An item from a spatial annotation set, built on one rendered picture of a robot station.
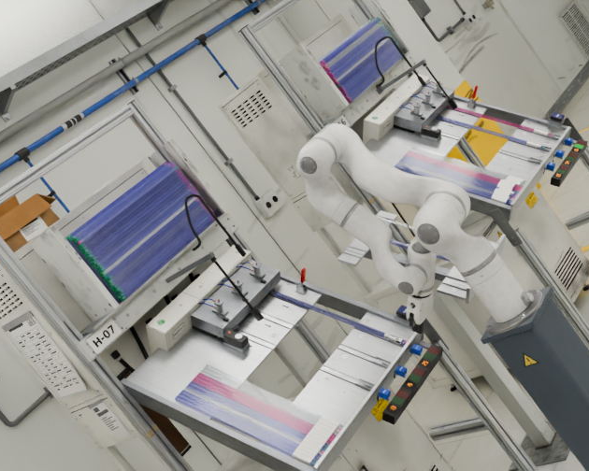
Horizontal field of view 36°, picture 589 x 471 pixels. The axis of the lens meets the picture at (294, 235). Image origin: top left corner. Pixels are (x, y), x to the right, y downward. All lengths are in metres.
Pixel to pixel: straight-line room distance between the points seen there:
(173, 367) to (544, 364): 1.14
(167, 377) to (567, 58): 6.24
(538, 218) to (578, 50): 4.62
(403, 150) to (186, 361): 1.44
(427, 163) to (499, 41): 4.12
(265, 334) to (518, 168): 1.38
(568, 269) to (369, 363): 1.63
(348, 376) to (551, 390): 0.61
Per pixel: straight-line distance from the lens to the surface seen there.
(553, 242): 4.30
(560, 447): 3.46
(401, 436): 3.29
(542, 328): 2.65
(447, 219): 2.51
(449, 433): 3.34
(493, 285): 2.62
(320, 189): 2.67
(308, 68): 3.85
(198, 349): 3.00
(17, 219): 3.26
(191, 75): 5.47
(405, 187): 2.59
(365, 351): 2.95
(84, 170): 4.84
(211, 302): 3.07
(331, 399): 2.81
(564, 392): 2.73
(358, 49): 4.05
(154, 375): 2.94
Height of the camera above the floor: 1.64
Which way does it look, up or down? 8 degrees down
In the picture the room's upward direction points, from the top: 37 degrees counter-clockwise
